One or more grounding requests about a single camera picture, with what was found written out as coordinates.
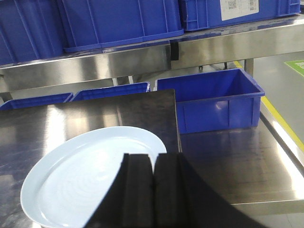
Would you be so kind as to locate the green floor sign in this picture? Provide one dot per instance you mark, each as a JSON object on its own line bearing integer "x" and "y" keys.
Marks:
{"x": 296, "y": 65}

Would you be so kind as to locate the white paper label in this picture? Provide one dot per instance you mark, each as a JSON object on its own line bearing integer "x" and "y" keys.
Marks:
{"x": 231, "y": 9}

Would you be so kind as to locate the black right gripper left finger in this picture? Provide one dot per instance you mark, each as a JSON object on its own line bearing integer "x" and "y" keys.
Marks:
{"x": 129, "y": 201}

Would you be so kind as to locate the stainless steel shelf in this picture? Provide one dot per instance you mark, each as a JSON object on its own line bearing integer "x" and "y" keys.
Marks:
{"x": 206, "y": 47}

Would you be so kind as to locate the blue bin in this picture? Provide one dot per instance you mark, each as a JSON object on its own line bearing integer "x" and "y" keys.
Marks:
{"x": 212, "y": 101}
{"x": 96, "y": 93}
{"x": 37, "y": 101}

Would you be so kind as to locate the large blue middle crate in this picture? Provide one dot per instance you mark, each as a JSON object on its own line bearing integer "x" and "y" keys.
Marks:
{"x": 93, "y": 24}

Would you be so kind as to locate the blue bin lower left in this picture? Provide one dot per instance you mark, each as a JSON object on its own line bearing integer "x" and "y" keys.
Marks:
{"x": 37, "y": 101}

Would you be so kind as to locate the light blue plate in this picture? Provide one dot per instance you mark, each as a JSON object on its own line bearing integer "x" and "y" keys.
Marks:
{"x": 64, "y": 188}

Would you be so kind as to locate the blue bin lower middle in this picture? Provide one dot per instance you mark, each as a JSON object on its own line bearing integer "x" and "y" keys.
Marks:
{"x": 96, "y": 93}

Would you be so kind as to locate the black tape strip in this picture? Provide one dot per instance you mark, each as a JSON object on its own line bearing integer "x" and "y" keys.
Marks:
{"x": 174, "y": 51}

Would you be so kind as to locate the blue crate with label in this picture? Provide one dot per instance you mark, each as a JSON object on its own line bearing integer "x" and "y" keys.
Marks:
{"x": 206, "y": 14}

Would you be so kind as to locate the blue bin lower right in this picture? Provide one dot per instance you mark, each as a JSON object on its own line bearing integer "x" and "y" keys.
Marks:
{"x": 212, "y": 101}

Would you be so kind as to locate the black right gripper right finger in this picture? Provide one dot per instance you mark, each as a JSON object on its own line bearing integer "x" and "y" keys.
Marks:
{"x": 184, "y": 200}

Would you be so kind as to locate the blue left shelf crate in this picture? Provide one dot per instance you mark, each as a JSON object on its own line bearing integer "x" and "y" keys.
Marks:
{"x": 30, "y": 30}

